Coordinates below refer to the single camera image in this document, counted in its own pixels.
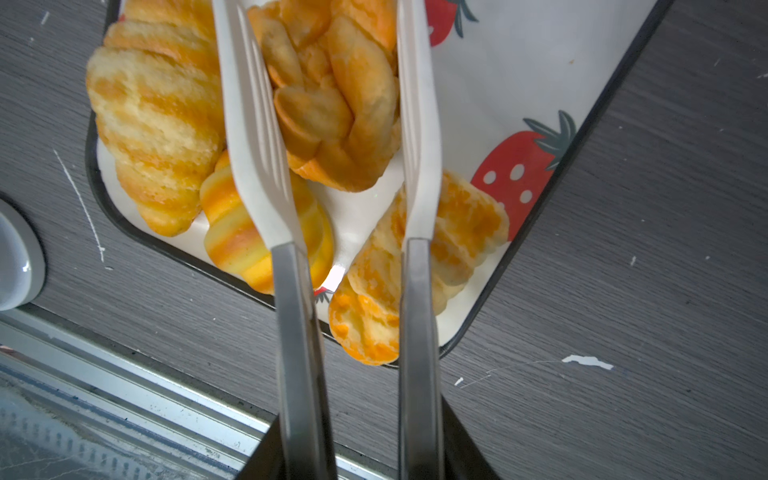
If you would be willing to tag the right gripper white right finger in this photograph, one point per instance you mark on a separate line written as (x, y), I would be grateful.
(421, 452)

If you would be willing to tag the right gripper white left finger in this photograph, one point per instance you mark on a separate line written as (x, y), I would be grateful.
(298, 444)

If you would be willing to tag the fake croissant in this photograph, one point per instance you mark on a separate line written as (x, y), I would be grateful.
(154, 86)
(235, 246)

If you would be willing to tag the round fake pastry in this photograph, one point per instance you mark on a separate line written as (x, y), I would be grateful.
(333, 69)

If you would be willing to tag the fake twisted bread roll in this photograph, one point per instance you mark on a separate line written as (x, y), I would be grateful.
(364, 310)

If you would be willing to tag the blue push button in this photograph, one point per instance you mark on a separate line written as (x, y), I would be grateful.
(23, 265)

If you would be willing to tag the white strawberry tray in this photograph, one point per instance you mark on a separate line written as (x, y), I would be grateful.
(519, 86)

